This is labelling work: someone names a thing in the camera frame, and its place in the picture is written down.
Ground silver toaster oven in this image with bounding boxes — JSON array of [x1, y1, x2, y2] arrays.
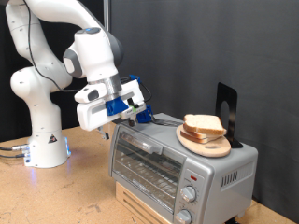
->
[[107, 112, 260, 224]]

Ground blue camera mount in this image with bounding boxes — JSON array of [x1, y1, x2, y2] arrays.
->
[[105, 95, 130, 117]]

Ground black base cable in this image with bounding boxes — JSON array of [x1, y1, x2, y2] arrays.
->
[[0, 152, 26, 160]]

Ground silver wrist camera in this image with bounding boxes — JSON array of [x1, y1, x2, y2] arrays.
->
[[119, 104, 148, 121]]

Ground metal pole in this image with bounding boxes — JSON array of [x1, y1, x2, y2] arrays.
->
[[103, 0, 112, 25]]

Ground black metal bookend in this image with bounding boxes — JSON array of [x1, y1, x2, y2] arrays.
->
[[214, 81, 244, 149]]

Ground metal spatula with blue block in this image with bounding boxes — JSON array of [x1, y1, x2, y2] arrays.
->
[[135, 105, 183, 127]]

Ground wooden box under oven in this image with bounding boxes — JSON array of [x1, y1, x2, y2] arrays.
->
[[115, 181, 173, 224]]

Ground base cable with silver plug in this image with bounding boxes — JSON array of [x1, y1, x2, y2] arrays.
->
[[0, 143, 30, 153]]

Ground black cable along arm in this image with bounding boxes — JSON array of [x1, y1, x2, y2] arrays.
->
[[22, 0, 154, 105]]

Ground glass toaster oven door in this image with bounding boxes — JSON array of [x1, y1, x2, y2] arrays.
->
[[109, 124, 188, 217]]

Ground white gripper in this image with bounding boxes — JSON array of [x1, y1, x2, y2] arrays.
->
[[76, 78, 148, 141]]

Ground silver oven knob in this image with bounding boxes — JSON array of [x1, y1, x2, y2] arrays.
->
[[179, 185, 197, 203], [175, 209, 193, 224]]

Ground round wooden cutting board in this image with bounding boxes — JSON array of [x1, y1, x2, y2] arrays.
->
[[176, 123, 233, 159]]

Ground blue cable clip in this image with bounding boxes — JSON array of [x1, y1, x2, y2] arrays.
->
[[129, 74, 142, 85]]

